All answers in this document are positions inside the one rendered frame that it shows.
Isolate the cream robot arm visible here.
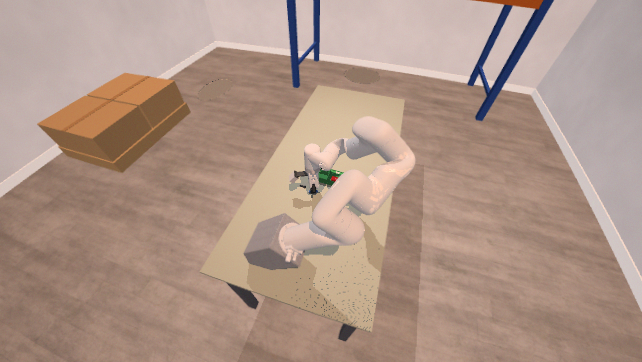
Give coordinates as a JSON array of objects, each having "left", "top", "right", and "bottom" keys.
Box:
[{"left": 279, "top": 116, "right": 416, "bottom": 262}]

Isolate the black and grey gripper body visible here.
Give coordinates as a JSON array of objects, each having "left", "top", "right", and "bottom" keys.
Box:
[{"left": 308, "top": 171, "right": 320, "bottom": 189}]

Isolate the green three-compartment bin rack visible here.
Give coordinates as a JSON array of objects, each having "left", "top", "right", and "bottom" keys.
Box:
[{"left": 319, "top": 169, "right": 344, "bottom": 186}]

